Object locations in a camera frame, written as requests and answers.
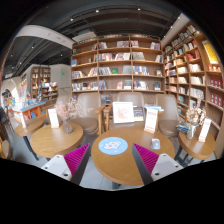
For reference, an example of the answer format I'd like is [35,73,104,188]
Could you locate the grey computer mouse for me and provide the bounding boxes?
[151,138,160,150]

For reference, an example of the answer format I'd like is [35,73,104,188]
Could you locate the orange blue display counter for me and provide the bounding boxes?
[12,101,45,122]

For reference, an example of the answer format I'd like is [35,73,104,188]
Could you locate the large wooden back bookshelf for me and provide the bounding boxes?
[71,34,165,94]

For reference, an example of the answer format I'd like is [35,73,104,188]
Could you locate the flower vase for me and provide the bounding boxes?
[55,99,81,134]
[186,99,206,140]

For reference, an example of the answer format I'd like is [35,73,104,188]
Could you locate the beige armchair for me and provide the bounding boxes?
[73,92,102,135]
[110,92,145,129]
[156,94,180,138]

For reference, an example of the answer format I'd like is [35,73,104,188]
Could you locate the round wooden left table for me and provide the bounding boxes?
[30,123,84,158]

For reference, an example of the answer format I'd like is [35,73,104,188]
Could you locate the beige left armchair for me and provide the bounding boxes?
[73,92,102,135]

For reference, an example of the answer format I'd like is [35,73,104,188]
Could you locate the white red sign stand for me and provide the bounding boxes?
[144,109,158,133]

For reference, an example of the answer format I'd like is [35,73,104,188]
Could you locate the left table sign stand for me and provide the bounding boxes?
[48,108,59,128]

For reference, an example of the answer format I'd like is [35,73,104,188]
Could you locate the wooden right wall bookshelf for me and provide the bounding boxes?
[162,21,224,158]

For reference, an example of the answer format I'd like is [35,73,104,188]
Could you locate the yellow poster on shelf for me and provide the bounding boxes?
[203,40,218,64]

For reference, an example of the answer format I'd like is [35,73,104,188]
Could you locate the stack of books right table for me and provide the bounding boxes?
[176,121,190,133]

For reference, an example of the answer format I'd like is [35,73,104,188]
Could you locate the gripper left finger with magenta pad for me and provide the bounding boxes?
[42,144,90,185]

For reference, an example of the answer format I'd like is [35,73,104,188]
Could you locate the right table sign stand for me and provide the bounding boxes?
[198,118,211,142]

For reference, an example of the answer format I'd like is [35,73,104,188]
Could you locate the distant wooden bookshelf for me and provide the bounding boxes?
[31,67,51,101]

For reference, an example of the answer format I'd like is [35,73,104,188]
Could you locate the book on chair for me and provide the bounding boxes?
[133,107,144,122]

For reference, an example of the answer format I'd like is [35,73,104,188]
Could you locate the round wooden right table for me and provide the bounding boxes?
[178,127,216,160]

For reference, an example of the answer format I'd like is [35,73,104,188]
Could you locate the round wooden centre table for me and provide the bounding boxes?
[91,127,175,186]

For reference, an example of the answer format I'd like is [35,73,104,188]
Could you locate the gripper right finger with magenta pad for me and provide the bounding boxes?
[132,143,182,185]

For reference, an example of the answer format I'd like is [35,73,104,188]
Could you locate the far left wooden table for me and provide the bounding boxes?
[15,118,44,160]

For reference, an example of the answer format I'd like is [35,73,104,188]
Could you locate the table sign stand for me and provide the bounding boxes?
[48,108,59,128]
[198,118,211,142]

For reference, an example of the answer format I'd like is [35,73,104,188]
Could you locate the round blue mouse pad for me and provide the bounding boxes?
[98,137,128,155]

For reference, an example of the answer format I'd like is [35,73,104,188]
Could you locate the beige right armchair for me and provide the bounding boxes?
[156,94,180,138]

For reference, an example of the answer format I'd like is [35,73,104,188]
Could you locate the right flower vase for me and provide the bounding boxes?
[186,99,206,140]

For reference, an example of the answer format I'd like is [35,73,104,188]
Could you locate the framed pink picture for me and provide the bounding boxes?
[113,102,134,124]

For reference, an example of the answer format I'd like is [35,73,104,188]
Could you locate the round wooden table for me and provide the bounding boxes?
[178,127,216,160]
[30,123,84,158]
[91,127,175,186]

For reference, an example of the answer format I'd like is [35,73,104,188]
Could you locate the beige middle armchair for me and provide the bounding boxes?
[110,92,145,129]

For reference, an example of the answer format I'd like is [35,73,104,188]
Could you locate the left flower vase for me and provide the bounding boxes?
[55,99,81,134]

